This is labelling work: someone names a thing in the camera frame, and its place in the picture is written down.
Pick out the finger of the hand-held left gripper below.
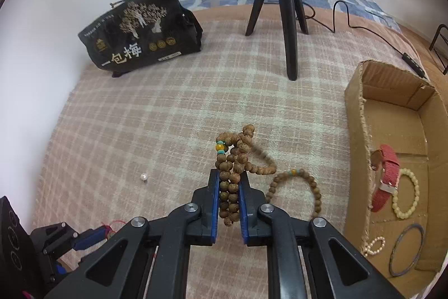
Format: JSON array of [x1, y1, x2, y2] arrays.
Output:
[[30, 222, 107, 254]]

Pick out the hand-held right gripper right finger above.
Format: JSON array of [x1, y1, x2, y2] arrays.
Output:
[[239, 176, 408, 299]]

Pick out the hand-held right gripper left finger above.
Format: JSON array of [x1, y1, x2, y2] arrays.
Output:
[[42, 169, 221, 299]]

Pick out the red string bracelet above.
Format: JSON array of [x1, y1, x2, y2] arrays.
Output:
[[100, 220, 125, 238]]

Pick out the wooden bead necklace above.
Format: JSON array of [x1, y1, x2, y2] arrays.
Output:
[[214, 124, 318, 227]]

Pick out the pearl necklace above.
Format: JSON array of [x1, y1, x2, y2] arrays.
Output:
[[362, 236, 386, 258]]

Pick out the red strap watch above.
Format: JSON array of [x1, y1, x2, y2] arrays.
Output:
[[370, 144, 400, 213]]

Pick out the white bead bracelet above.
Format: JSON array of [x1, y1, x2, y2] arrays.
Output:
[[392, 169, 420, 219]]

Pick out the dark thin bangle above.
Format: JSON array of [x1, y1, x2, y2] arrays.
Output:
[[389, 225, 425, 278]]

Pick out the cardboard box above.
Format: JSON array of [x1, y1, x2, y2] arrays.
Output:
[[344, 60, 447, 299]]

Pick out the pink plaid blanket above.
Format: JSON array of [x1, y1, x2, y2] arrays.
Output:
[[31, 3, 426, 299]]

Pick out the black tripod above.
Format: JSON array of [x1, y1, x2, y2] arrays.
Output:
[[245, 0, 309, 81]]

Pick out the black snack bag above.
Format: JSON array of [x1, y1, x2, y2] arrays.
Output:
[[78, 0, 203, 78]]

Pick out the black clothes rack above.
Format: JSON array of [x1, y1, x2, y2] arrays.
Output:
[[429, 24, 448, 76]]

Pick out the black cable with inline switch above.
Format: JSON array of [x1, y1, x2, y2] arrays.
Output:
[[240, 0, 428, 79]]

